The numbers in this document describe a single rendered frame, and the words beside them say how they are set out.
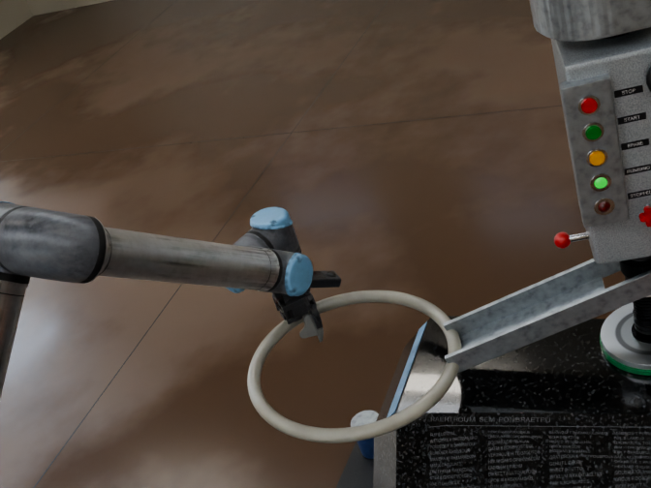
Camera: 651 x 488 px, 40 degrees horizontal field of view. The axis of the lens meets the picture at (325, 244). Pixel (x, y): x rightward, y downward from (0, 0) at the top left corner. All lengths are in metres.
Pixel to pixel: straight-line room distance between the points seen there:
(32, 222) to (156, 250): 0.23
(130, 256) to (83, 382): 2.43
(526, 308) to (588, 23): 0.72
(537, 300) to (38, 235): 1.06
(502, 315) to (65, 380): 2.46
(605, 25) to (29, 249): 0.99
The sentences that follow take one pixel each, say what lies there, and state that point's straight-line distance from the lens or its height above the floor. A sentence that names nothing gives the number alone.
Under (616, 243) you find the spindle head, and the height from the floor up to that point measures 1.15.
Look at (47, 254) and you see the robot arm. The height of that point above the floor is 1.53.
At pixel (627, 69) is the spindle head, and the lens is 1.57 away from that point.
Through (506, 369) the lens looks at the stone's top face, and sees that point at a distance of 2.03.
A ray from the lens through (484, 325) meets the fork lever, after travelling 2.04.
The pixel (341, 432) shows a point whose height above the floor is 0.90.
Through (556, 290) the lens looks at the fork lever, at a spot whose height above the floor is 0.94.
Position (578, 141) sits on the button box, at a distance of 1.60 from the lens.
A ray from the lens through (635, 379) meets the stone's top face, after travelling 1.97.
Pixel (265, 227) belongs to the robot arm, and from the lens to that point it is 2.00.
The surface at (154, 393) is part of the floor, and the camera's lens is 3.72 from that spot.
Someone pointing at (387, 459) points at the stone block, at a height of 0.71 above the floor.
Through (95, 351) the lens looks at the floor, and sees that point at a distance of 4.14.
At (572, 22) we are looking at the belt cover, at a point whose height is 1.59.
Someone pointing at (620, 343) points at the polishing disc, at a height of 0.83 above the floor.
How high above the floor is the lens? 2.17
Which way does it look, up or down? 31 degrees down
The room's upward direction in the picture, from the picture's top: 20 degrees counter-clockwise
